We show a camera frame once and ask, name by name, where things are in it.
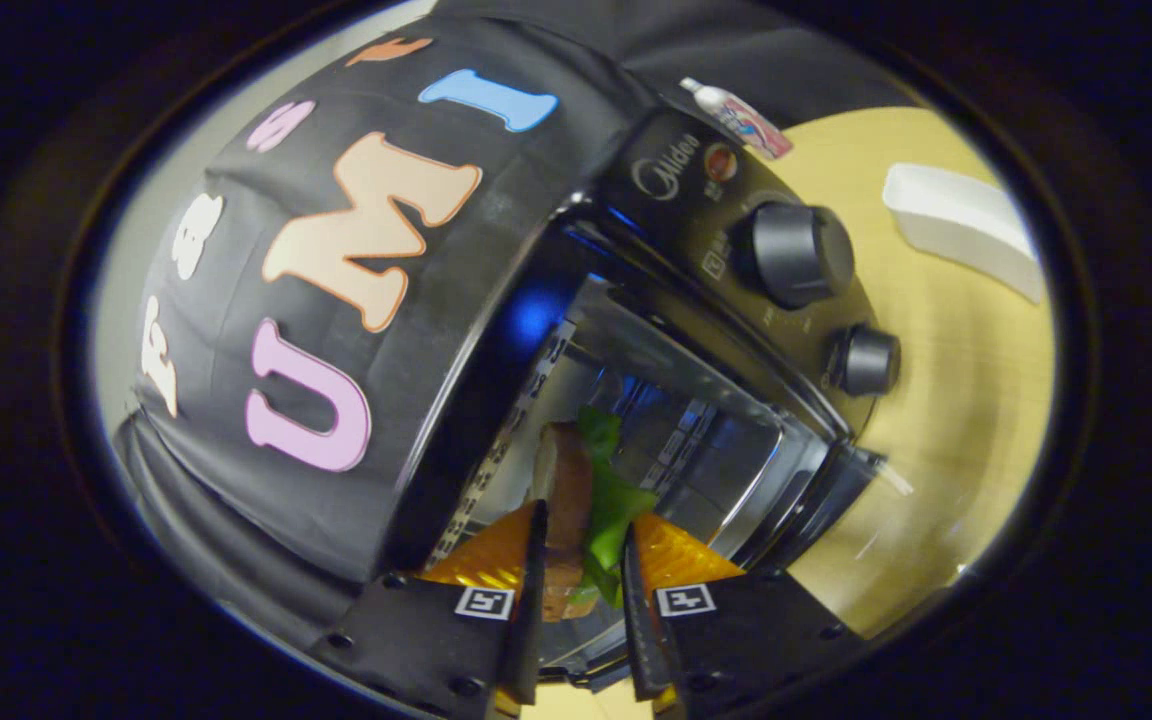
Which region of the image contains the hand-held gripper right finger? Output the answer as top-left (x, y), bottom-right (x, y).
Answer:
top-left (621, 512), bottom-right (872, 719)

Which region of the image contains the white bread lettuce sandwich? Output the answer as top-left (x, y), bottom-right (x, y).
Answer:
top-left (531, 405), bottom-right (659, 623)

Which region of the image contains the white rectangular tray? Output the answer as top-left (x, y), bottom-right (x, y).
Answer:
top-left (881, 162), bottom-right (1047, 304)

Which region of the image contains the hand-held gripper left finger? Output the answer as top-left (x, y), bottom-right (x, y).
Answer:
top-left (311, 500), bottom-right (549, 719)

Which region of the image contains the silver bottle pink label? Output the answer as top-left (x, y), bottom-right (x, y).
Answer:
top-left (679, 77), bottom-right (794, 161)

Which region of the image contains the black toaster oven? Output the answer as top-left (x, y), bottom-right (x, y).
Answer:
top-left (381, 105), bottom-right (902, 691)

